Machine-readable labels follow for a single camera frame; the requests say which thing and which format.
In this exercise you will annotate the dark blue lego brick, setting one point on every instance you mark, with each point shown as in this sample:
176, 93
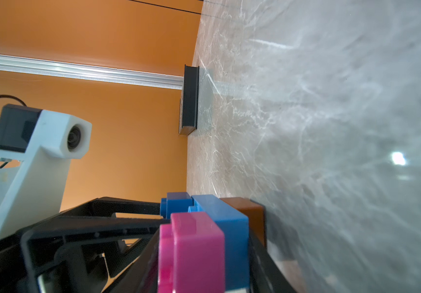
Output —
175, 202

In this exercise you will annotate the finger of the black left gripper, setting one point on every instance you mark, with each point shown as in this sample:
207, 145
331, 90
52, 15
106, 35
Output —
40, 243
107, 207

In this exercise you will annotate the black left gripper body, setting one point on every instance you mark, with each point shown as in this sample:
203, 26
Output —
87, 268

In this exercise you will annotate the black white checkerboard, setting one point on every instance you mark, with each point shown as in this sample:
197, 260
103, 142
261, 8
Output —
189, 101

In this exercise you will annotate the pink lego brick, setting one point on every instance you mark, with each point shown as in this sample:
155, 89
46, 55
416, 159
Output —
191, 255

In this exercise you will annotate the aluminium corner post left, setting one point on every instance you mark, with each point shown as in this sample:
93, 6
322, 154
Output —
88, 72

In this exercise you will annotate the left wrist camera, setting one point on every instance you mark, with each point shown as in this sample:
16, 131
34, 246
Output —
44, 142

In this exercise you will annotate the orange lego brick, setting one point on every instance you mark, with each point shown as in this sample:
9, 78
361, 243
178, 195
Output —
255, 213

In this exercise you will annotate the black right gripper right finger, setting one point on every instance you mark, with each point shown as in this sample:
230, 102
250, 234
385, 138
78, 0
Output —
265, 277

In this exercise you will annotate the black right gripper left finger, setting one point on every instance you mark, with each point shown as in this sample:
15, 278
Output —
142, 275

